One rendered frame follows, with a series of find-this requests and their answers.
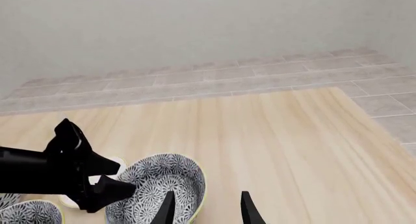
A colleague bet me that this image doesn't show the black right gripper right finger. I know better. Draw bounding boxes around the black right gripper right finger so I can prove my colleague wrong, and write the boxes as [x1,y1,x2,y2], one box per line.
[240,191,268,224]

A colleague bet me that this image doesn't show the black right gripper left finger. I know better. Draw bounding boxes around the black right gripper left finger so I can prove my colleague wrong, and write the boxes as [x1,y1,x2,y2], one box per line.
[151,191,176,224]

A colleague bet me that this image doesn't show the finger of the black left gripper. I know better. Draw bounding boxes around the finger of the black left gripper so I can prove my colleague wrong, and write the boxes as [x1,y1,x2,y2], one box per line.
[80,147,122,177]
[92,174,137,203]

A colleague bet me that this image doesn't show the black white patterned bowl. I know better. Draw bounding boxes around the black white patterned bowl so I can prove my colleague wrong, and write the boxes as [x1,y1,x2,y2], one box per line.
[104,153,209,224]
[0,199,65,224]
[0,193,22,210]

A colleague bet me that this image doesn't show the white plate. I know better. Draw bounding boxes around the white plate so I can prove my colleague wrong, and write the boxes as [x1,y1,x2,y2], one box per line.
[58,156,128,208]

